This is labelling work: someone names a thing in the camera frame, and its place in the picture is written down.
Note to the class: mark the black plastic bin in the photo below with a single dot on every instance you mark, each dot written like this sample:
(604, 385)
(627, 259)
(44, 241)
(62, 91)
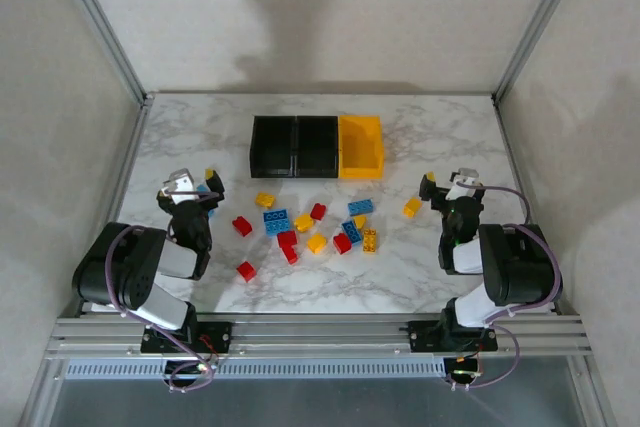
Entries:
(317, 147)
(272, 147)

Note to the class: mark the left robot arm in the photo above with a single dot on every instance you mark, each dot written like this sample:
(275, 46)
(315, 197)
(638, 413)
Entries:
(125, 272)

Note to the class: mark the yellow lego plate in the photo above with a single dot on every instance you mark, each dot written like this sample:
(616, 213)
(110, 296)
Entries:
(370, 240)

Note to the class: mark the yellow sloped lego brick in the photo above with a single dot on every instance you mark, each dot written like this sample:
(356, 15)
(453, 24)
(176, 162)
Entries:
(360, 221)

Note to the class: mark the yellow plastic bin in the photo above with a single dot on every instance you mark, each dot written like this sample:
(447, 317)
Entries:
(360, 147)

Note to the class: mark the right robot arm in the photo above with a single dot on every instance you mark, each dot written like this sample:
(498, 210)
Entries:
(520, 267)

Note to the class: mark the aluminium side rail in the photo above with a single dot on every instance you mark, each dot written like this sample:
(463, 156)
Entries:
(129, 157)
(512, 147)

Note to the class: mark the red lego brick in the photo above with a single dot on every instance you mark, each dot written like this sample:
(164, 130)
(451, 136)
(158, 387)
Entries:
(318, 211)
(286, 238)
(342, 243)
(242, 226)
(291, 256)
(246, 271)

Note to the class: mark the aluminium frame post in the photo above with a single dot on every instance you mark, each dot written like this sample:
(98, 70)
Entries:
(103, 27)
(538, 27)

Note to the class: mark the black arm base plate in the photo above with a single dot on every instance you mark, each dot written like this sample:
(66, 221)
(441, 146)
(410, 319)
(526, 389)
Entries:
(220, 334)
(420, 337)

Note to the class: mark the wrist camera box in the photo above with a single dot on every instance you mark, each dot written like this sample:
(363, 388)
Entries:
(177, 184)
(465, 182)

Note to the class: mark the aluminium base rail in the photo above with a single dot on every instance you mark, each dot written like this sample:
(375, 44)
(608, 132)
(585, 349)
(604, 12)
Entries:
(320, 337)

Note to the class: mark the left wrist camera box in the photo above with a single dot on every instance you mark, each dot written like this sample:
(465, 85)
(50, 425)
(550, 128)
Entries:
(177, 184)

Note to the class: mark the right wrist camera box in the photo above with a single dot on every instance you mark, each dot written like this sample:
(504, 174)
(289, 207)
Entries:
(465, 182)

